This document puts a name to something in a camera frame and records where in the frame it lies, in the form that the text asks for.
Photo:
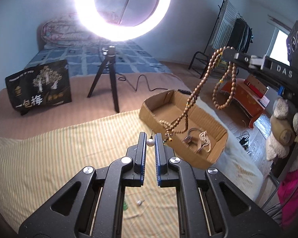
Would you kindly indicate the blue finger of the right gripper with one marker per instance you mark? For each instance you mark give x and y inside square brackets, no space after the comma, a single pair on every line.
[242,60]

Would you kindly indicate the orange covered low table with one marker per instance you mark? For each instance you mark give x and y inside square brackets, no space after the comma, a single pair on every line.
[252,105]

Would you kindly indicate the pearl earring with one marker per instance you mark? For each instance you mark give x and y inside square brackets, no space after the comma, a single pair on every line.
[139,202]
[150,141]

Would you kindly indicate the plush toy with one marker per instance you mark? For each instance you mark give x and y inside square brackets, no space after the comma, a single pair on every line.
[284,132]

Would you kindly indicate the striped hanging towel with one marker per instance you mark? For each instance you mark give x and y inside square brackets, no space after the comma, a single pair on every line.
[224,25]

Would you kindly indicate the yellow striped cloth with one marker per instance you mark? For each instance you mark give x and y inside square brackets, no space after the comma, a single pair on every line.
[32,170]

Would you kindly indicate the black snack bag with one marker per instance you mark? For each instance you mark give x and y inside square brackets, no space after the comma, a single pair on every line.
[39,86]

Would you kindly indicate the red strap wristwatch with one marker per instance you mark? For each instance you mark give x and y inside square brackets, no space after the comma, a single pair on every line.
[193,136]

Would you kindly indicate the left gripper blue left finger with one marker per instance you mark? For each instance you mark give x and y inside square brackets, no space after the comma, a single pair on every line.
[91,203]

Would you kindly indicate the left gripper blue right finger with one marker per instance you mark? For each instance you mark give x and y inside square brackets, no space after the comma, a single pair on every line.
[208,203]

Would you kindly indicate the folded floral quilt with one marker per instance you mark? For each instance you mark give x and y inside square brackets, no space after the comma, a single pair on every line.
[66,30]

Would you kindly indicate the dark hanging clothes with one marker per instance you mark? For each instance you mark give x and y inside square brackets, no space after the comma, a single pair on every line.
[241,36]

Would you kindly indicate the open cardboard box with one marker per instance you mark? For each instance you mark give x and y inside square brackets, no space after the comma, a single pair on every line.
[168,106]

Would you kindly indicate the red cord jade pendant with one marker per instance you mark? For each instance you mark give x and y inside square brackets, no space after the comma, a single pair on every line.
[125,206]

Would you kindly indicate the bright ring light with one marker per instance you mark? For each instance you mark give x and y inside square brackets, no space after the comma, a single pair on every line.
[93,21]

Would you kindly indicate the window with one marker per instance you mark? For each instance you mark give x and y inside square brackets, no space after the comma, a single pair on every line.
[277,48]

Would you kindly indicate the black clothes rack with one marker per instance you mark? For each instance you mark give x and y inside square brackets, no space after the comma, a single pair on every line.
[200,59]

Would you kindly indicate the blue patterned bedsheet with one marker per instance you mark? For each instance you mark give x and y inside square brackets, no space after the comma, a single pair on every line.
[85,60]

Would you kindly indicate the boxes on low table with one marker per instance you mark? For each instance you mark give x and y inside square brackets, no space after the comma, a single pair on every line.
[256,86]

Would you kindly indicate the power strip on floor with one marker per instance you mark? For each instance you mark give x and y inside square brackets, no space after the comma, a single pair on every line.
[243,139]

